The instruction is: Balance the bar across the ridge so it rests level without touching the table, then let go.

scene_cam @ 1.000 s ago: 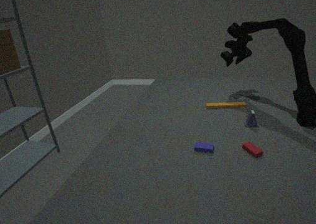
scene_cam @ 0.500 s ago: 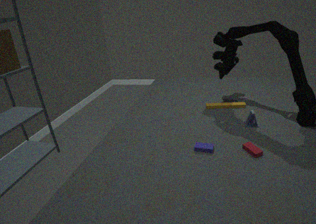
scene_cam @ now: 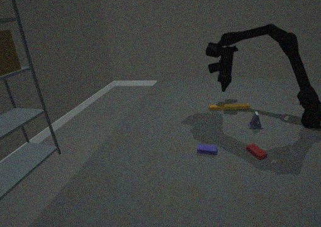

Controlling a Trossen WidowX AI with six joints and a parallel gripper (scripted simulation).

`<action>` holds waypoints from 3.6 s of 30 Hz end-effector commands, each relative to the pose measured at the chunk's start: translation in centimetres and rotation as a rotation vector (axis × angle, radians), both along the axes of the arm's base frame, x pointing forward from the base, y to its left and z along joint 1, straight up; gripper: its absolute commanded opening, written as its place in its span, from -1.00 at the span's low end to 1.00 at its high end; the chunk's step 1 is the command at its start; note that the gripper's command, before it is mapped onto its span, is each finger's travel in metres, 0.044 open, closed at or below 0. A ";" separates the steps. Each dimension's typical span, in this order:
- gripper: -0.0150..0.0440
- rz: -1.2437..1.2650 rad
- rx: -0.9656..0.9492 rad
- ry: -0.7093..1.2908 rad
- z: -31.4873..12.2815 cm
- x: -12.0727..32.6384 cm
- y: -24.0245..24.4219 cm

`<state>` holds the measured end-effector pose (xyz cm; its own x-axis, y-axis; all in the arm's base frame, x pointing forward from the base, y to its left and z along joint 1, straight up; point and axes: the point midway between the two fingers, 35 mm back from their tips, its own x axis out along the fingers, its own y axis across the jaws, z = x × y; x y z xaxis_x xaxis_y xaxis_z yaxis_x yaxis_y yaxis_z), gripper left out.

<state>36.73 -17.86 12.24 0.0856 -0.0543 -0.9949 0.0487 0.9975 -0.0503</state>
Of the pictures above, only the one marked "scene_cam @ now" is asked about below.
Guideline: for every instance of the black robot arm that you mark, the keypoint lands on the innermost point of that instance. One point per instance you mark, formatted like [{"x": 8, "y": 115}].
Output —
[{"x": 308, "y": 98}]

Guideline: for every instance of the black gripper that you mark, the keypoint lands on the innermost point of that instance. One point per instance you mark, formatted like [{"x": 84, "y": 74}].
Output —
[{"x": 225, "y": 74}]

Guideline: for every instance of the blue bar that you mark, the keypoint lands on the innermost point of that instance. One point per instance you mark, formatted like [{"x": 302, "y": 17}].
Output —
[{"x": 207, "y": 149}]

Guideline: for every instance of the red rectangular block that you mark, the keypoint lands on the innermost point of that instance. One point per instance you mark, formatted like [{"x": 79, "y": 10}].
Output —
[{"x": 256, "y": 151}]

